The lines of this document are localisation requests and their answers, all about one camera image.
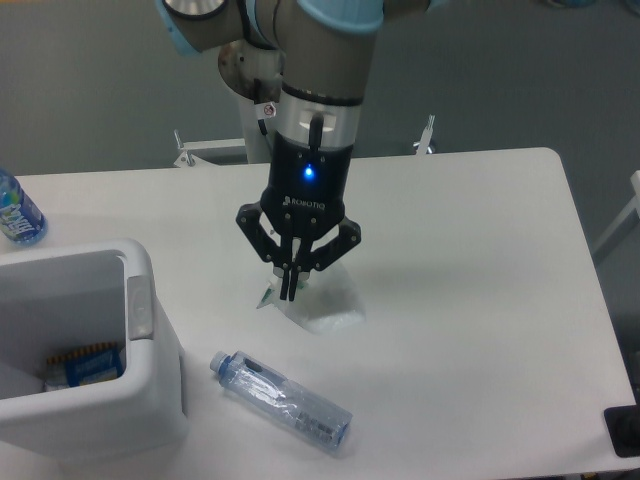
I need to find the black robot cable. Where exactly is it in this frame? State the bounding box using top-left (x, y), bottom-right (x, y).
top-left (252, 77), bottom-right (279, 163)

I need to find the white trash can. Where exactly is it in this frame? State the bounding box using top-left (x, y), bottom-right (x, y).
top-left (1, 239), bottom-right (188, 462)

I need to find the blue snack packet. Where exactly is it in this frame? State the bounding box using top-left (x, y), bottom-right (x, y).
top-left (43, 342), bottom-right (124, 392)

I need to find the black clamp at table edge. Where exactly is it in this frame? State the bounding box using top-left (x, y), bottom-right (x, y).
top-left (604, 405), bottom-right (639, 458)

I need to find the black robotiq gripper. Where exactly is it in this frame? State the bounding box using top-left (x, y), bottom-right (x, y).
top-left (236, 133), bottom-right (361, 301)

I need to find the white frame at right edge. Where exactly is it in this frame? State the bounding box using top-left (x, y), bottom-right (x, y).
top-left (591, 171), bottom-right (639, 267)

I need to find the white plastic wrapper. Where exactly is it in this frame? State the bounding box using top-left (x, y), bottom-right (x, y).
top-left (256, 261), bottom-right (366, 335)

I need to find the clear plastic bottle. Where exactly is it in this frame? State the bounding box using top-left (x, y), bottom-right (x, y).
top-left (209, 351), bottom-right (353, 456)

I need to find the blue labelled water bottle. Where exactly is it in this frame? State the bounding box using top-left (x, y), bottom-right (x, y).
top-left (1, 169), bottom-right (48, 246)

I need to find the white pedestal foot bracket right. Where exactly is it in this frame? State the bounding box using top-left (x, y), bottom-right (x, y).
top-left (413, 114), bottom-right (436, 155)

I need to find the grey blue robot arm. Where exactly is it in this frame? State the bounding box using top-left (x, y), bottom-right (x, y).
top-left (156, 1), bottom-right (430, 300)

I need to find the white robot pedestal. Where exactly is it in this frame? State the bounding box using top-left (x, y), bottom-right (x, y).
top-left (217, 40), bottom-right (287, 164)

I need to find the white pedestal foot bracket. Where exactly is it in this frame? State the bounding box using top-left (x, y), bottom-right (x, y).
top-left (173, 129), bottom-right (247, 168)
top-left (413, 114), bottom-right (436, 155)

